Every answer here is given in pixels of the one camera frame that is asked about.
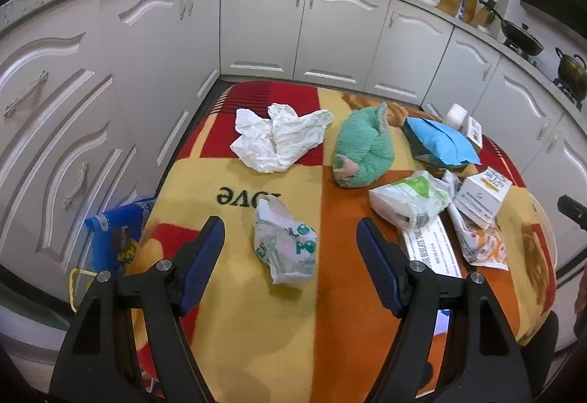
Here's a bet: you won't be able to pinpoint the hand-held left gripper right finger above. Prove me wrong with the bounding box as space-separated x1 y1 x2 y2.
357 218 535 403

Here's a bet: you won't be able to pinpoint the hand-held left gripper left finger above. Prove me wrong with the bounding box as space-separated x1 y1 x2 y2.
48 216 225 403

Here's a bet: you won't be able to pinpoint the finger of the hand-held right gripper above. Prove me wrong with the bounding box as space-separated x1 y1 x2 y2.
557 196 587 230

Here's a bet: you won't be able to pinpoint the white plastic bag green print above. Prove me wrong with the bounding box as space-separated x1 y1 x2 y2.
254 195 318 290

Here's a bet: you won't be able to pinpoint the white carton yellow print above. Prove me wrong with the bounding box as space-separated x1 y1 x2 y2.
453 166 513 230

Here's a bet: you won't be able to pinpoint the orange white wrapper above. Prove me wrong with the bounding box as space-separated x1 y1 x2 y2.
446 201 511 272

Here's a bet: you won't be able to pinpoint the white paper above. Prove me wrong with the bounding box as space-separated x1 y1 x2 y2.
230 103 334 173

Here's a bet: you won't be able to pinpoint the long white box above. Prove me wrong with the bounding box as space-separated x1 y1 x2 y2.
398 219 465 280

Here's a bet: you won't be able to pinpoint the white green packet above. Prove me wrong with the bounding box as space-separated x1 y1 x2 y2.
369 170 453 228

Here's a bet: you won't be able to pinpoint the blue snack bag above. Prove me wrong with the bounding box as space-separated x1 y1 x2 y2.
84 197 157 276

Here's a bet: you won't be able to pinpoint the printed blanket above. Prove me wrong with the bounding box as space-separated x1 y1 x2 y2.
124 79 558 403

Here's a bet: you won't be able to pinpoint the small white box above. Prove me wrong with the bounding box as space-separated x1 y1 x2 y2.
464 116 484 152

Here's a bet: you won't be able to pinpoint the blue packet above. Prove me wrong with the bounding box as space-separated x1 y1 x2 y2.
404 116 481 170

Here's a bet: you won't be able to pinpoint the brass pot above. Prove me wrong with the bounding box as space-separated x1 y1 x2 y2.
554 47 587 88

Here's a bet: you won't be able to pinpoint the white cube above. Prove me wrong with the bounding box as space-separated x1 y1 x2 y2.
446 103 469 128

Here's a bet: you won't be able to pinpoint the black wok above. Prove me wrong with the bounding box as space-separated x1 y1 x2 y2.
499 17 545 56

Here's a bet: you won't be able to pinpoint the white kitchen cabinets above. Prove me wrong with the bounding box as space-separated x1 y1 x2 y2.
0 0 587 294

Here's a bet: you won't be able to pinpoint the yellow handle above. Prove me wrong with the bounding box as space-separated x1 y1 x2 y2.
69 268 99 313

